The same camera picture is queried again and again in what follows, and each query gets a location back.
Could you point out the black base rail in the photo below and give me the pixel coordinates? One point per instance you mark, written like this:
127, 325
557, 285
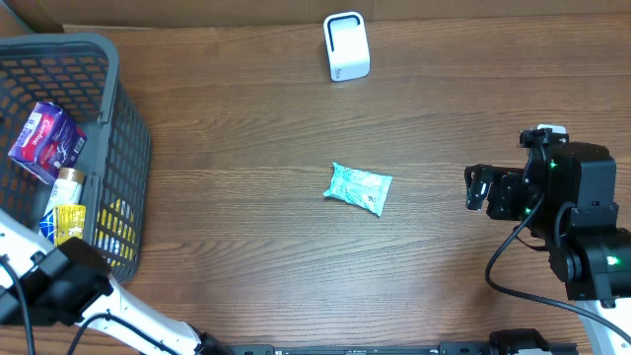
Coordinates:
444, 348

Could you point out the purple Carefree pad pack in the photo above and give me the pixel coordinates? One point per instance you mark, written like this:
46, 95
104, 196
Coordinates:
49, 141

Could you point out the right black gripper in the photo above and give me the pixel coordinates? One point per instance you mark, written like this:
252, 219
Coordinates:
505, 181

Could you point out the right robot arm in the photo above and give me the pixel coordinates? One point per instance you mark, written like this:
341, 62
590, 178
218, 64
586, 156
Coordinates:
565, 196

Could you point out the teal wet wipes pack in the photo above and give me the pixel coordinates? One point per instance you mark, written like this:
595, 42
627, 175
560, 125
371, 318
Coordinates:
364, 189

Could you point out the white barcode scanner stand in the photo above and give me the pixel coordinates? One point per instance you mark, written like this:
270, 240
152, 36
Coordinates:
347, 46

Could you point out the white tube with gold cap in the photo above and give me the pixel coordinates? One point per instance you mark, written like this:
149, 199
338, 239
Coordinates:
67, 189

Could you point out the yellow blue snack packet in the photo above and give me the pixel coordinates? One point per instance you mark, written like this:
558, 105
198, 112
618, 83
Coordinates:
62, 223

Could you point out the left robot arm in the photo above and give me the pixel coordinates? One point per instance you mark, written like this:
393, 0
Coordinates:
42, 284

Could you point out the grey plastic mesh basket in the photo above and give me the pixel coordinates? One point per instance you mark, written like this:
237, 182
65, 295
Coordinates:
80, 74

